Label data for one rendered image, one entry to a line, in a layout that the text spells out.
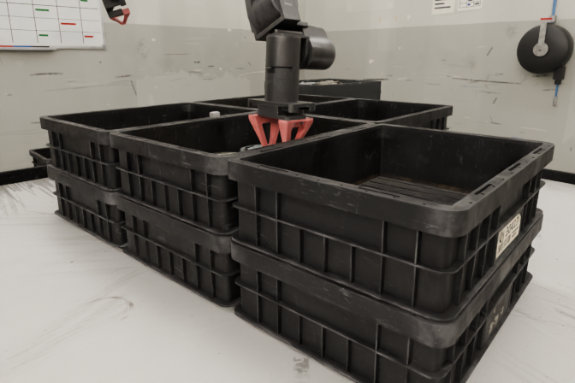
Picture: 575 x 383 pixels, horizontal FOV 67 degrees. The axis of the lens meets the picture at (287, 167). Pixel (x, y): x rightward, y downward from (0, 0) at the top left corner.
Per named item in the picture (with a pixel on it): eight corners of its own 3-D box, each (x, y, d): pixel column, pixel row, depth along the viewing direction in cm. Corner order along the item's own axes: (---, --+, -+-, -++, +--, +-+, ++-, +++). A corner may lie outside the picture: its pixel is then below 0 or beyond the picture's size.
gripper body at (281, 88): (272, 107, 79) (274, 66, 77) (316, 114, 72) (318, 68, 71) (246, 109, 74) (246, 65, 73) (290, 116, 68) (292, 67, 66)
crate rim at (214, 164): (222, 177, 55) (221, 159, 54) (106, 145, 74) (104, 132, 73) (378, 135, 84) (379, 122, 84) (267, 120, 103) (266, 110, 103)
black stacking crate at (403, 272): (447, 338, 39) (459, 220, 36) (226, 246, 57) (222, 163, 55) (543, 217, 68) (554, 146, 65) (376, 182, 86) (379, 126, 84)
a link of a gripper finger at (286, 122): (281, 153, 79) (284, 102, 77) (312, 160, 75) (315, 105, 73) (255, 158, 74) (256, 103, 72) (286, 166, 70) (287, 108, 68)
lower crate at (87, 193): (117, 256, 79) (111, 193, 76) (50, 217, 98) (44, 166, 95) (267, 202, 108) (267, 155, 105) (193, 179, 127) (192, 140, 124)
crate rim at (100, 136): (106, 145, 74) (104, 132, 73) (38, 127, 93) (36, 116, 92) (266, 120, 103) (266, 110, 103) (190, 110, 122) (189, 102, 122)
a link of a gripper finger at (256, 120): (273, 150, 81) (275, 100, 79) (302, 157, 76) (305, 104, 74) (246, 156, 76) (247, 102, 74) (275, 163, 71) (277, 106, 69)
